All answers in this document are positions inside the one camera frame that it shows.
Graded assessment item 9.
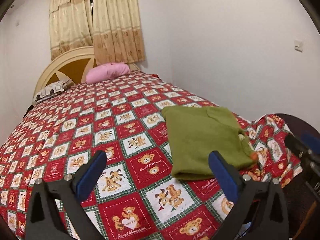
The beige floral window curtain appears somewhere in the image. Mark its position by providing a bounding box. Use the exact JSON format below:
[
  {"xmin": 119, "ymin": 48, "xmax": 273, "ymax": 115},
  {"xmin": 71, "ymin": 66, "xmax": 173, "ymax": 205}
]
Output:
[{"xmin": 49, "ymin": 0, "xmax": 145, "ymax": 64}]

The cream and brown headboard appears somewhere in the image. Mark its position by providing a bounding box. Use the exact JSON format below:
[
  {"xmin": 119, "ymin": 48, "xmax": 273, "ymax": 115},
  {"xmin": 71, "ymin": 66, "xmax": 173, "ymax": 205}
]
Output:
[{"xmin": 34, "ymin": 46, "xmax": 140, "ymax": 95}]

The red teddy-bear patterned bedspread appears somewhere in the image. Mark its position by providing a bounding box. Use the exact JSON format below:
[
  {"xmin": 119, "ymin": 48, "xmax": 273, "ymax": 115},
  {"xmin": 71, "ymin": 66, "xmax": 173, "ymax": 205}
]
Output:
[{"xmin": 0, "ymin": 70, "xmax": 303, "ymax": 240}]

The white car-print pillow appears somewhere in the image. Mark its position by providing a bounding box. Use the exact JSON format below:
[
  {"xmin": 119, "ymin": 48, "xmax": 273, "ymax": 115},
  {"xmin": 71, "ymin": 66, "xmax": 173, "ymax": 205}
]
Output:
[{"xmin": 33, "ymin": 79, "xmax": 75, "ymax": 105}]

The green orange cream striped sweater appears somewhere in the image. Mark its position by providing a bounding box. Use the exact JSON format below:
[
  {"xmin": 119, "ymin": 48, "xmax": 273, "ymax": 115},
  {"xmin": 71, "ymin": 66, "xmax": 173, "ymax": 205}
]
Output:
[{"xmin": 162, "ymin": 106, "xmax": 258, "ymax": 180}]

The pink pillow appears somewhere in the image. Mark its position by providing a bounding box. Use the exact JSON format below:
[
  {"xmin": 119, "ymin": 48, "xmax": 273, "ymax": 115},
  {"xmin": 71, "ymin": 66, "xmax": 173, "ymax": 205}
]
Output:
[{"xmin": 86, "ymin": 62, "xmax": 131, "ymax": 85}]

